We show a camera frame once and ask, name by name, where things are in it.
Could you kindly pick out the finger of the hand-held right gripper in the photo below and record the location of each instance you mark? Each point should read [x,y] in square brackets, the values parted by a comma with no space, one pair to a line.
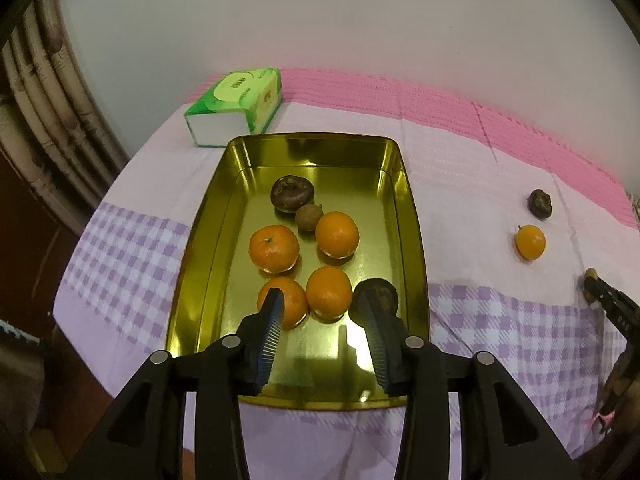
[617,310]

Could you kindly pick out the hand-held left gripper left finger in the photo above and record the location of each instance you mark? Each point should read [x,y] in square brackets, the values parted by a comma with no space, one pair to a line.
[270,342]

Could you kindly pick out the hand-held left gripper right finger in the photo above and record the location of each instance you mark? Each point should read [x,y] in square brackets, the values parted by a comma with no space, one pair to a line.
[378,347]

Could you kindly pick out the tan longan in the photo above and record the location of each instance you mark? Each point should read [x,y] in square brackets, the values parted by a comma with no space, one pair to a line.
[308,216]
[591,273]

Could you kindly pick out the orange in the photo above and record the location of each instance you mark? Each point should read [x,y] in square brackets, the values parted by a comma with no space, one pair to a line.
[328,292]
[337,234]
[296,302]
[274,249]
[531,242]

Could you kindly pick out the dark brown round fruit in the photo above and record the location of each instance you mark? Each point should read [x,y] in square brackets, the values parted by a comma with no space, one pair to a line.
[291,194]
[541,204]
[382,294]

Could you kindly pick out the gold and red tin box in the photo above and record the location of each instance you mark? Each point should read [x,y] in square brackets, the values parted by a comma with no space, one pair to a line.
[320,160]

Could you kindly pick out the pink and purple bed sheet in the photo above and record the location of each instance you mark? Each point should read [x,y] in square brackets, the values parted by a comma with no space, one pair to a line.
[475,160]

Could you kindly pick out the brown wooden furniture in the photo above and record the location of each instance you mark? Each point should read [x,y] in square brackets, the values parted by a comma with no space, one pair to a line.
[35,260]

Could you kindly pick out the green tissue pack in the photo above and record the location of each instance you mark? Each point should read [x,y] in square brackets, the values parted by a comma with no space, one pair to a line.
[235,90]

